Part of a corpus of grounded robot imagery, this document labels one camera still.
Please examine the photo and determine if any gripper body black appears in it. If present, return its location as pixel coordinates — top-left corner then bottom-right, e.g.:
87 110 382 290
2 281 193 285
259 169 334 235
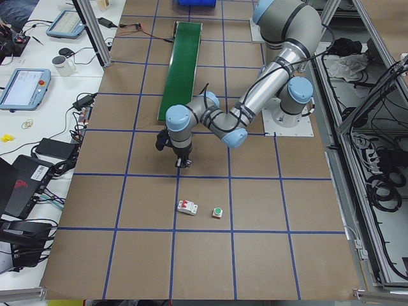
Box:
173 145 193 168

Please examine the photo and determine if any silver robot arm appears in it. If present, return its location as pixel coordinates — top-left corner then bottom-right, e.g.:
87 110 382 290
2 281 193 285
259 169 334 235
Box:
156 0 323 168

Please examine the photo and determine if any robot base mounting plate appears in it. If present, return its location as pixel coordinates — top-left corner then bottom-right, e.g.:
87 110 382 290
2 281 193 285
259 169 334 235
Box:
261 98 314 137

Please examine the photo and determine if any white red circuit breaker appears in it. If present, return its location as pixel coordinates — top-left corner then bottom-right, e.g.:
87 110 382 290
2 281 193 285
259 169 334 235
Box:
177 200 198 215

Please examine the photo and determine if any green conveyor belt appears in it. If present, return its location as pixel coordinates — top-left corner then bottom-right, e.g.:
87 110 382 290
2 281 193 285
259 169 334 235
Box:
157 22 203 122

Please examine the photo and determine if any black power brick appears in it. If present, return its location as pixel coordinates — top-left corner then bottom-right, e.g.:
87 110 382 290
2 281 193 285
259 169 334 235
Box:
35 138 78 160

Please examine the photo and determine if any white mug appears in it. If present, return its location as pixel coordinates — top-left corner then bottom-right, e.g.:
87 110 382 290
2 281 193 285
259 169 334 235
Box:
52 55 76 77

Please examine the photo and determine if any blue storage bin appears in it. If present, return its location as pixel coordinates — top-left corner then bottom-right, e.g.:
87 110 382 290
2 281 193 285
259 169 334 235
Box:
178 0 217 7

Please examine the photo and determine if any blue teach pendant lower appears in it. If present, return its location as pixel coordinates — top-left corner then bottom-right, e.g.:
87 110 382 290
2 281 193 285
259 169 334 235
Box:
1 68 51 111

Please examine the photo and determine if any blue teach pendant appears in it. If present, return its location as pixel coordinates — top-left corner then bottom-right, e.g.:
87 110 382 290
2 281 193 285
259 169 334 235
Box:
46 10 85 39
1 68 51 111

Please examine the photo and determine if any blue teach pendant upper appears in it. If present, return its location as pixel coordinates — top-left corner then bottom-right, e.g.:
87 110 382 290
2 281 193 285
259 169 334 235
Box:
46 10 85 39

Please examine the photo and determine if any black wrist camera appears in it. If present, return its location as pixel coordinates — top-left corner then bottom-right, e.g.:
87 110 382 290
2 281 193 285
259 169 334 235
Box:
156 128 171 151

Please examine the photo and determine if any green push button switch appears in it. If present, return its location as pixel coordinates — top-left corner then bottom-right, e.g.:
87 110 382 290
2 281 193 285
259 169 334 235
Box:
212 207 223 219

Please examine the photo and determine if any red black power cable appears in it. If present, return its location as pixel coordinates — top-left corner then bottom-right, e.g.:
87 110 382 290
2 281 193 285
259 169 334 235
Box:
118 22 175 43

